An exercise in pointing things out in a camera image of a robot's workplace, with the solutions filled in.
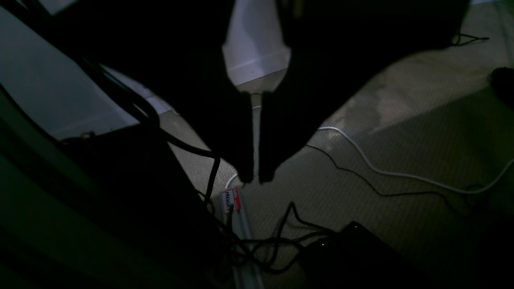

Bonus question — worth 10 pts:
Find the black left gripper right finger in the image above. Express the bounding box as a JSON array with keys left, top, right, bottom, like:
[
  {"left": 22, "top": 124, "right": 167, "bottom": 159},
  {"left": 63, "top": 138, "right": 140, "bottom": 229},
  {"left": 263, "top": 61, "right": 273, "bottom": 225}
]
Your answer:
[{"left": 259, "top": 0, "right": 469, "bottom": 183}]

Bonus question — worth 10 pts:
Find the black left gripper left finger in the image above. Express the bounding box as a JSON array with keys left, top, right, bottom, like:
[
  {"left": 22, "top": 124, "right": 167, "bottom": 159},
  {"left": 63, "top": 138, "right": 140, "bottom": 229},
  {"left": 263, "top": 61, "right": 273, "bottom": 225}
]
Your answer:
[{"left": 60, "top": 0, "right": 254, "bottom": 182}]

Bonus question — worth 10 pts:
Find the black device with green led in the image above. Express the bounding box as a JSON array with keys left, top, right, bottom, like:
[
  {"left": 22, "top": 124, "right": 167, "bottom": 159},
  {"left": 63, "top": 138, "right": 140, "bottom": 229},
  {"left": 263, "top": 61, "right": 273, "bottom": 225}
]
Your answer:
[{"left": 298, "top": 222, "right": 439, "bottom": 289}]

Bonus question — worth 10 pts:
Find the grey power strip with label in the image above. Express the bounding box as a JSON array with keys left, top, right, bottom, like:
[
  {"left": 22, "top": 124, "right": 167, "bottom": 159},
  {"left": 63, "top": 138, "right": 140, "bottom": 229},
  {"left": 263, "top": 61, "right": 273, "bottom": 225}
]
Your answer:
[{"left": 220, "top": 187, "right": 265, "bottom": 289}]

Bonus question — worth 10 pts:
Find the white pedestal base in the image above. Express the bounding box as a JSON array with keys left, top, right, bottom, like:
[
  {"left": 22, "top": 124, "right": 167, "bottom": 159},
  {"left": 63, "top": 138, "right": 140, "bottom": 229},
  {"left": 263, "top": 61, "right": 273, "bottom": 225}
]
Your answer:
[{"left": 223, "top": 0, "right": 290, "bottom": 85}]

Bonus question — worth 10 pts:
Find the white floor cable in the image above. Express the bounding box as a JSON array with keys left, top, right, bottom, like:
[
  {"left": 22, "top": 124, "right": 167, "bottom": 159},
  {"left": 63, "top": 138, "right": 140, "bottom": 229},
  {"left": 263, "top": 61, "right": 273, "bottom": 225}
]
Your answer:
[{"left": 225, "top": 105, "right": 514, "bottom": 195}]

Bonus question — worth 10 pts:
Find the thin black floor cable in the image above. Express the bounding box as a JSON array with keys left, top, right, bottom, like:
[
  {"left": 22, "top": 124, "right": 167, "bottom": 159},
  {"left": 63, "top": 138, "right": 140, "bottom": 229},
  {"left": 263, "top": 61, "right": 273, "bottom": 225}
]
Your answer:
[{"left": 305, "top": 144, "right": 486, "bottom": 217}]

